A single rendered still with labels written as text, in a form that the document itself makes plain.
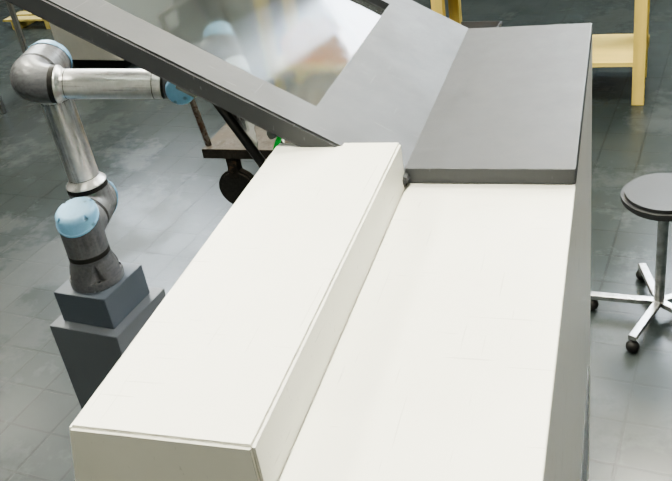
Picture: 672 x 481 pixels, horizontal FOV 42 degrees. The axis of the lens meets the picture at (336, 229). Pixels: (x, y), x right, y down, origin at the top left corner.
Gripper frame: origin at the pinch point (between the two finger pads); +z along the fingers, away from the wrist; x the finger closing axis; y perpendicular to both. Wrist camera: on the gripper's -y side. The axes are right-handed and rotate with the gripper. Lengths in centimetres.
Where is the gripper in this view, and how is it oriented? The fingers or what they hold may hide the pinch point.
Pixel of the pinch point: (269, 143)
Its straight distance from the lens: 219.2
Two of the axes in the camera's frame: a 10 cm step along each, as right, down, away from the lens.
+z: 3.9, 8.9, -2.2
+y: -4.6, 3.9, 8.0
